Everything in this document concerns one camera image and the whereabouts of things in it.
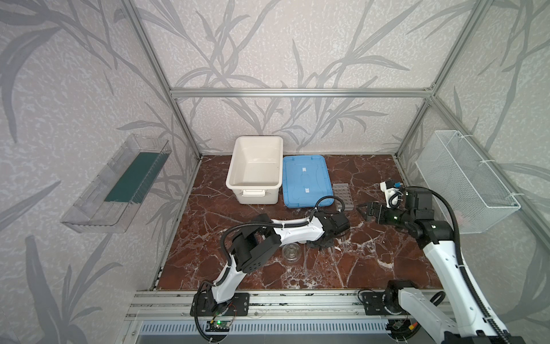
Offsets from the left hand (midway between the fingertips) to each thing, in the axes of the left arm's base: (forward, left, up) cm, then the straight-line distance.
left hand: (326, 239), depth 88 cm
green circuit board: (-29, +39, -1) cm, 49 cm away
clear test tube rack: (+24, -10, +1) cm, 26 cm away
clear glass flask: (-7, +14, +4) cm, 16 cm away
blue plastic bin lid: (+32, +7, -2) cm, 33 cm away
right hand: (+7, -13, +20) cm, 25 cm away
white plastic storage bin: (+37, +34, -1) cm, 50 cm away
